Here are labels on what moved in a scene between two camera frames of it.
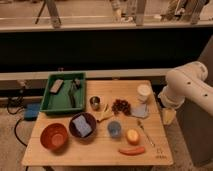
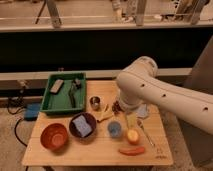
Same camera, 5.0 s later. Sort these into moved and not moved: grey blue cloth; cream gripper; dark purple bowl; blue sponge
Moved: cream gripper
Not moved: blue sponge; dark purple bowl; grey blue cloth
